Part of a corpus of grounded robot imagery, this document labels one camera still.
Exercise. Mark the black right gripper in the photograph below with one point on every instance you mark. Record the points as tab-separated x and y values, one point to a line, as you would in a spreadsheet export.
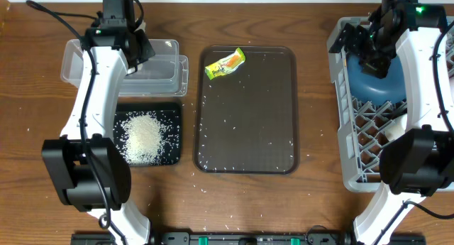
378	68

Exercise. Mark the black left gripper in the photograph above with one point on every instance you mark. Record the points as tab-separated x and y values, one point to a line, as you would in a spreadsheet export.
147	50

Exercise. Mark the cream paper cup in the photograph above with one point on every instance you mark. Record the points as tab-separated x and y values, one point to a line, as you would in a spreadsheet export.
397	128

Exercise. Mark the silver foil wrapper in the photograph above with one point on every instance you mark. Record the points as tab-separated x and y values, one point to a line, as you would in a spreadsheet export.
135	69

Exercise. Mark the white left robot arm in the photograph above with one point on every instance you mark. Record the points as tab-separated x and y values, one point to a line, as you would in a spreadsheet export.
85	167

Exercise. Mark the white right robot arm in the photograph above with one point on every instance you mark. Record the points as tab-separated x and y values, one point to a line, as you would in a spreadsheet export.
420	162

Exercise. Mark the black waste tray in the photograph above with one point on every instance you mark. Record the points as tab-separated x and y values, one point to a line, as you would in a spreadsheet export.
169	113

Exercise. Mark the grey plastic dishwasher rack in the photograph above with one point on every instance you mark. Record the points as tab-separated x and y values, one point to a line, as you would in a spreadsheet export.
362	124

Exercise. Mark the clear plastic bin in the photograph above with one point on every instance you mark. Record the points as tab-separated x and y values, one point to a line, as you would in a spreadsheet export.
164	75

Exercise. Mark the yellow green snack wrapper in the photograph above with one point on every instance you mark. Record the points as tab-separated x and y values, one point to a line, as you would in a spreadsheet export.
226	65

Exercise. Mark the dark brown serving tray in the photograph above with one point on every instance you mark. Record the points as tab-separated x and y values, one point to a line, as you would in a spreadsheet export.
247	122

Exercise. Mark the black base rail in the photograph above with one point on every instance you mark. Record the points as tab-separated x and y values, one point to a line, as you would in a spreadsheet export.
182	238

